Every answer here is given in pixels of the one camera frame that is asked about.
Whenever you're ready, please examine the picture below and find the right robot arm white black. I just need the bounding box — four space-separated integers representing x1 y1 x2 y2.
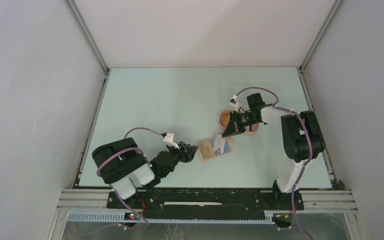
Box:
221 93 326 209

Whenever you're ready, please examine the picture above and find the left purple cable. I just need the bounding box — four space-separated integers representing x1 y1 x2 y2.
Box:
95 127 166 229

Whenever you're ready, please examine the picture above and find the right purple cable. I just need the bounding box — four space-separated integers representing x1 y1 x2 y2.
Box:
233 86 314 239

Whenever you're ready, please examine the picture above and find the pink oval card tray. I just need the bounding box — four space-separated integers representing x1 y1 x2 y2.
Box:
219 110 262 138

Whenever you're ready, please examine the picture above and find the white cable duct strip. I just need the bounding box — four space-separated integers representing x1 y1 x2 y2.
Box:
66 211 274 225

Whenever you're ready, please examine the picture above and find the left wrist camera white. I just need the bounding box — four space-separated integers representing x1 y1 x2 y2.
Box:
163 131 179 149

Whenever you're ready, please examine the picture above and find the aluminium frame rail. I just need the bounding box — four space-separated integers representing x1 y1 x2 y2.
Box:
63 0 111 75

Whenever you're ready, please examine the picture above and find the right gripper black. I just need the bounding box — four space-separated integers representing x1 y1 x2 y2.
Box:
222 110 259 138

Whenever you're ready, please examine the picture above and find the purple cable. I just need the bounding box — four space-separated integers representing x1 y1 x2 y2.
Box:
233 86 314 239
95 127 166 229

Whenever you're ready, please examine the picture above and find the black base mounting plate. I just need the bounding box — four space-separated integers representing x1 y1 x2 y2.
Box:
106 187 305 220

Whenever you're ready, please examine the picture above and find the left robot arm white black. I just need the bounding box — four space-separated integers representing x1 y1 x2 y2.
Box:
92 137 199 208

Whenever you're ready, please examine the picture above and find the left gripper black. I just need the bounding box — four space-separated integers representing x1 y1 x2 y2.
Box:
161 141 198 178

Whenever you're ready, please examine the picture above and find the silver white VIP card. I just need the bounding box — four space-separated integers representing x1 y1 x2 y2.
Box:
212 133 226 155

